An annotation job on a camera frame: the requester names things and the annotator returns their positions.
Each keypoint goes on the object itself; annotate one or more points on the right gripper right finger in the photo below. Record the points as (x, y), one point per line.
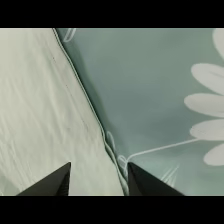
(143, 185)

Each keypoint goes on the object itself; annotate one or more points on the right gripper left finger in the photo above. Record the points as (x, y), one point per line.
(56, 185)

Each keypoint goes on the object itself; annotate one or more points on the white garment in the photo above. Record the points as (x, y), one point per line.
(43, 113)

